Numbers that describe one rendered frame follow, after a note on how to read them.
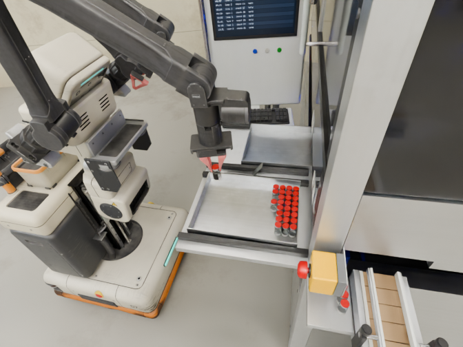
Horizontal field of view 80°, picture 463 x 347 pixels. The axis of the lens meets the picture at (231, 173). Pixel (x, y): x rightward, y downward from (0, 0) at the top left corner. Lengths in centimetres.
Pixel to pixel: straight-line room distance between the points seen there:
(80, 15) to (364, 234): 70
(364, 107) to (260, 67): 112
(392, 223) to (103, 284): 140
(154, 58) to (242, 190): 59
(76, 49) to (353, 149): 84
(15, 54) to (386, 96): 69
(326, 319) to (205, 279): 113
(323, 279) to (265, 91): 115
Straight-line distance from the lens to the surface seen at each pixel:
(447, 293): 94
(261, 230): 89
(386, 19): 41
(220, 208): 96
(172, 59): 56
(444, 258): 79
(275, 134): 126
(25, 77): 77
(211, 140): 64
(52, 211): 137
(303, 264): 69
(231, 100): 58
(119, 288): 162
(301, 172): 106
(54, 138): 83
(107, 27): 59
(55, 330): 203
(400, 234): 69
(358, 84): 44
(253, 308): 173
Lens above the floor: 162
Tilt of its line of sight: 43 degrees down
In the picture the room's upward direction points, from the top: 6 degrees counter-clockwise
